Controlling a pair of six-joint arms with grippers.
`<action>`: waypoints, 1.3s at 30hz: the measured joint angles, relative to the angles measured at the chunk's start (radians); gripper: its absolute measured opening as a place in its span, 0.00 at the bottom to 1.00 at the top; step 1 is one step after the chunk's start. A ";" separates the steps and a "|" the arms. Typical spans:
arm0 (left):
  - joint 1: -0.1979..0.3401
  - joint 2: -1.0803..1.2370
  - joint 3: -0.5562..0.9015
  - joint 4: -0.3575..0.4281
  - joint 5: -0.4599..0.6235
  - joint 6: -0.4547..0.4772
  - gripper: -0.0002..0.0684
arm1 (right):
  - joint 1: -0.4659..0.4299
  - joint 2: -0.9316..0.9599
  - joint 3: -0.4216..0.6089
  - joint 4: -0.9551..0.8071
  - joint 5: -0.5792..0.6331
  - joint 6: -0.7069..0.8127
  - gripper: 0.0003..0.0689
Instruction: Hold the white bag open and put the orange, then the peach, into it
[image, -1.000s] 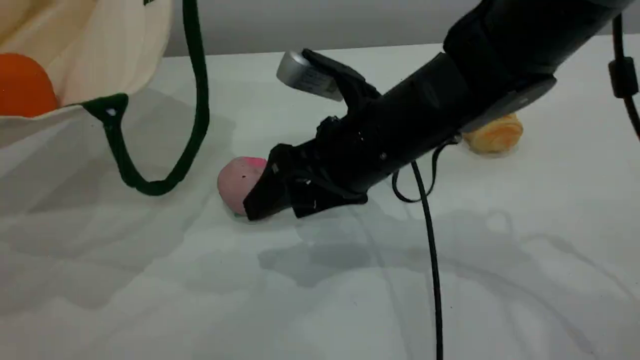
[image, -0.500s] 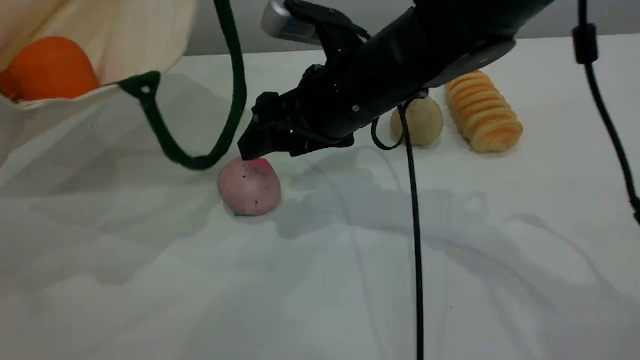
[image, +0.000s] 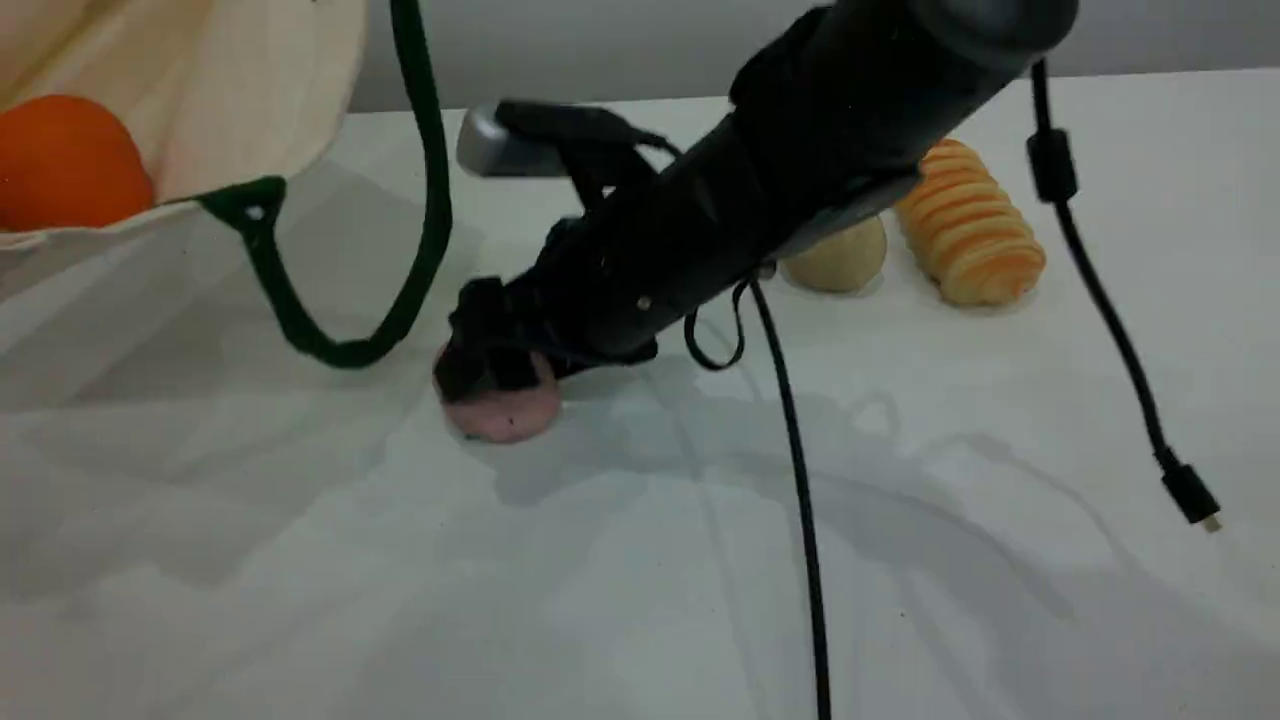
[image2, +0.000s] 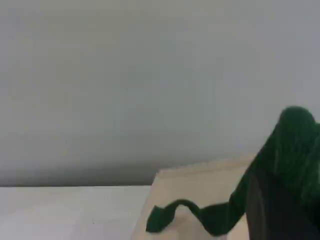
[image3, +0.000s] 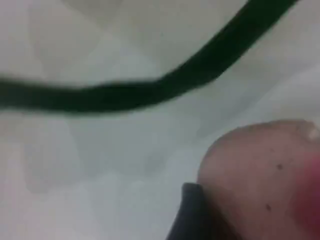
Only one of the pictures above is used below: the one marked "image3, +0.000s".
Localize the pink toy peach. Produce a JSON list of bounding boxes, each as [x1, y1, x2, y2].
[[196, 119, 320, 240]]

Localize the white canvas bag green handles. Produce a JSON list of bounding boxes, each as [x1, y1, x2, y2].
[[0, 0, 320, 117]]

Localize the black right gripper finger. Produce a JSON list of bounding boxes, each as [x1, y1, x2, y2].
[[165, 182, 215, 240]]

